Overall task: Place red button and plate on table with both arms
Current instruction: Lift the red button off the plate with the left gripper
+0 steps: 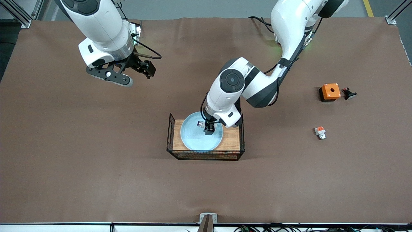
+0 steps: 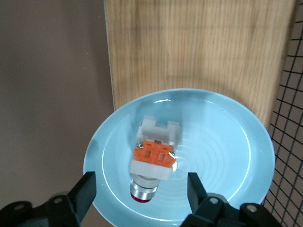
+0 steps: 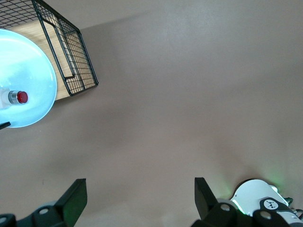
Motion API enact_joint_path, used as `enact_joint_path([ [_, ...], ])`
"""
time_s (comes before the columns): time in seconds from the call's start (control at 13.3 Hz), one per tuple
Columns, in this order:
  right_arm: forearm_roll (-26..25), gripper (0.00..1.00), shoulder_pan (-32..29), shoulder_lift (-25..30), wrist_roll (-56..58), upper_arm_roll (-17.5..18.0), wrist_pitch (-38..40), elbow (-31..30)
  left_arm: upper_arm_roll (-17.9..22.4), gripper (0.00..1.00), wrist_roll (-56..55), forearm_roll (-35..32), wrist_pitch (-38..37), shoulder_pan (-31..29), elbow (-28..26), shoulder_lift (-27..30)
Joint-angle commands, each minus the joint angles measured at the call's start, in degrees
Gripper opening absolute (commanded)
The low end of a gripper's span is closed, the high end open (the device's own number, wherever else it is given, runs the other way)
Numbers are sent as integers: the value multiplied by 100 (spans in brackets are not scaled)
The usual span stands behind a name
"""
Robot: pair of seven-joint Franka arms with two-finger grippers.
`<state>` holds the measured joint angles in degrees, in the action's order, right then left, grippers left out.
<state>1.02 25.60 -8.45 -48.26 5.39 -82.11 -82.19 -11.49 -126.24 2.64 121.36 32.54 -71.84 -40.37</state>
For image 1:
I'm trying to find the aluminium frame profile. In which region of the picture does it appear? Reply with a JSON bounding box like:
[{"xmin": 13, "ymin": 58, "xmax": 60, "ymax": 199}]
[
  {"xmin": 0, "ymin": 0, "xmax": 32, "ymax": 29},
  {"xmin": 31, "ymin": 0, "xmax": 44, "ymax": 20},
  {"xmin": 385, "ymin": 0, "xmax": 412, "ymax": 25}
]

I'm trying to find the light blue round plate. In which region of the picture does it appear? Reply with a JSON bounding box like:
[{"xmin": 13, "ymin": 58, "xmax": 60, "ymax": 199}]
[{"xmin": 180, "ymin": 111, "xmax": 224, "ymax": 151}]

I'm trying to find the black arm base cable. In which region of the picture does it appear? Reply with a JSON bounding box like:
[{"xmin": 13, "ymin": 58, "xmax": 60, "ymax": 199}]
[{"xmin": 248, "ymin": 16, "xmax": 275, "ymax": 33}]

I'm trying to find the white table frame rail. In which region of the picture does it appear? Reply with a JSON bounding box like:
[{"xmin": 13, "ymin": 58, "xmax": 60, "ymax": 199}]
[{"xmin": 0, "ymin": 223, "xmax": 412, "ymax": 232}]

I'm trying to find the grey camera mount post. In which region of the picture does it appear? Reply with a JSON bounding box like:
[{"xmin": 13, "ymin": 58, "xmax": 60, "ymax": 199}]
[{"xmin": 197, "ymin": 215, "xmax": 215, "ymax": 232}]

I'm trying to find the black push button head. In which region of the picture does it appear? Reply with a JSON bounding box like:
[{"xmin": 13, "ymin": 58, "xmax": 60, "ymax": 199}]
[{"xmin": 341, "ymin": 87, "xmax": 357, "ymax": 100}]

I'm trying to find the grey metal bracket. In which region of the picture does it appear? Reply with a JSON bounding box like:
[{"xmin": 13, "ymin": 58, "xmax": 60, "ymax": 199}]
[{"xmin": 200, "ymin": 213, "xmax": 218, "ymax": 224}]

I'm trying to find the wooden board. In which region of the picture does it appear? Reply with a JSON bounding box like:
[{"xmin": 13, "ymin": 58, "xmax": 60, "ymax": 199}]
[{"xmin": 173, "ymin": 120, "xmax": 241, "ymax": 159}]

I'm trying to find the orange button enclosure box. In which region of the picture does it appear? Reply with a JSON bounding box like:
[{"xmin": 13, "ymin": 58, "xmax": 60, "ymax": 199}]
[{"xmin": 319, "ymin": 83, "xmax": 341, "ymax": 102}]

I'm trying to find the black wire basket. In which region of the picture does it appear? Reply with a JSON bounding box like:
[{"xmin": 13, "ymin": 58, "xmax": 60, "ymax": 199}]
[{"xmin": 166, "ymin": 113, "xmax": 245, "ymax": 161}]

